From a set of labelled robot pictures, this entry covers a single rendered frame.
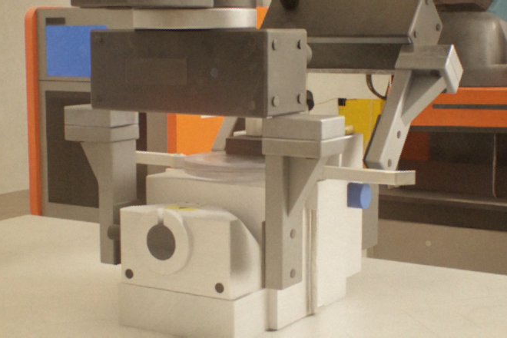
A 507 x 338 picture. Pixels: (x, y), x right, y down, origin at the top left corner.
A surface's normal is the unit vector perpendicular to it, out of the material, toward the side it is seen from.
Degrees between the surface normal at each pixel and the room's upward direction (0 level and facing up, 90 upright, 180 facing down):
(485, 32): 72
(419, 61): 50
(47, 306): 0
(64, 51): 90
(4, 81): 90
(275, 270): 90
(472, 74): 90
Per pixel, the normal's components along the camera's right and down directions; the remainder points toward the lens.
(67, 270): 0.00, -0.99
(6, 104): -0.52, 0.11
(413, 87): -0.40, -0.55
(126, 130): 0.85, 0.07
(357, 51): -0.33, 0.83
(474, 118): -0.19, 0.13
